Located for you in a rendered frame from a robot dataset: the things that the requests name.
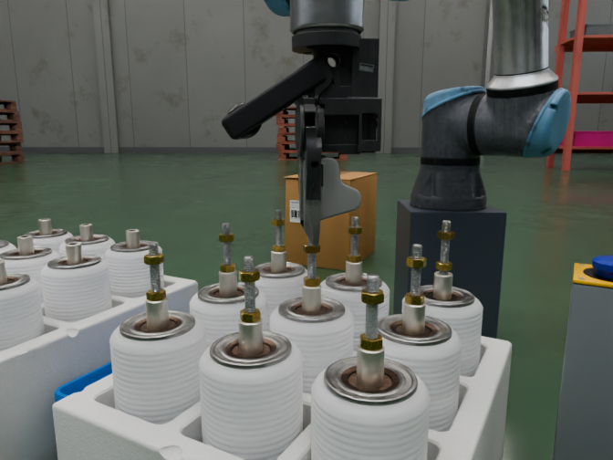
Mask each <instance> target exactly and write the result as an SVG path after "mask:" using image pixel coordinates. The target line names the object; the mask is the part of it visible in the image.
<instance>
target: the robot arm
mask: <svg viewBox="0 0 613 460"><path fill-rule="evenodd" d="M264 1H265V3H266V5H267V6H268V8H269V9H270V10H271V11H272V12H273V13H275V14H276V15H278V16H290V32H291V33H292V34H293V36H292V51H293V52H295V53H298V54H303V55H313V59H312V60H310V61H308V62H307V63H306V64H305V65H303V66H302V67H300V68H298V69H297V70H295V71H294V72H292V73H291V74H289V75H288V76H286V77H285V78H283V79H281V80H280V81H278V82H277V83H275V85H273V86H272V87H270V88H269V89H266V90H265V91H263V92H262V93H260V94H259V95H257V96H256V97H254V98H253V99H251V100H249V101H248V102H241V103H237V104H235V105H233V106H232V107H231V108H230V109H229V111H228V113H227V115H226V117H224V118H223V119H222V125H223V127H224V129H225V130H226V132H227V133H228V135H229V136H230V138H231V139H233V140H239V139H249V138H252V137H254V136H255V135H256V133H258V132H259V130H260V128H261V126H262V125H261V124H263V123H264V122H266V121H267V120H270V119H271V118H273V117H274V116H275V115H276V114H278V113H279V112H281V111H282V110H284V109H286V108H287V107H289V106H290V105H292V104H293V103H295V104H296V116H295V138H296V149H297V171H298V196H299V214H300V224H301V225H302V227H303V229H304V231H305V233H306V235H307V237H308V239H309V240H310V242H311V244H312V246H318V243H319V233H320V221H322V220H324V219H328V218H330V217H334V216H337V215H340V214H345V213H349V212H352V211H355V210H357V209H358V208H359V206H360V204H361V194H360V192H359V191H358V190H357V189H355V188H353V187H350V186H349V185H348V184H346V183H343V182H342V181H341V179H340V167H339V164H338V162H337V160H335V159H334V158H332V157H327V156H326V155H323V154H322V152H339V154H360V153H361V152H380V145H381V112H382V99H378V89H379V38H361V35H360V34H361V33H362V32H363V31H364V4H365V0H264ZM492 5H493V29H494V77H493V78H492V79H491V81H490V82H489V83H488V84H487V85H486V91H485V89H484V87H482V86H466V87H458V88H451V89H443V90H439V91H436V92H433V93H431V94H430V95H428V96H427V97H426V99H425V100H424V103H423V113H422V115H421V119H422V130H421V167H420V170H419V173H418V176H417V178H416V181H415V184H414V186H413V188H412V191H411V194H410V205H411V206H414V207H417V208H421V209H428V210H437V211H476V210H482V209H484V208H486V200H487V197H486V193H485V190H484V186H483V179H482V176H481V173H480V158H481V155H484V156H511V157H524V158H529V157H546V156H549V155H551V154H552V153H554V152H555V151H556V150H557V148H558V147H559V145H560V144H561V142H562V140H563V138H564V136H565V133H566V128H567V125H568V122H569V117H570V111H571V98H570V97H571V95H570V92H569V91H568V90H567V89H563V88H560V89H559V88H558V75H557V74H555V73H554V72H553V71H552V70H551V69H550V68H549V67H548V0H492ZM328 58H333V59H334V60H335V62H336V65H335V66H334V67H331V66H330V65H329V64H328V61H327V60H328ZM377 119H378V120H377ZM376 130H377V139H376Z"/></svg>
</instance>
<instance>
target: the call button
mask: <svg viewBox="0 0 613 460"><path fill-rule="evenodd" d="M592 267H593V268H595V269H596V273H597V274H598V275H600V276H602V277H608V278H613V256H596V257H594V258H593V261H592Z"/></svg>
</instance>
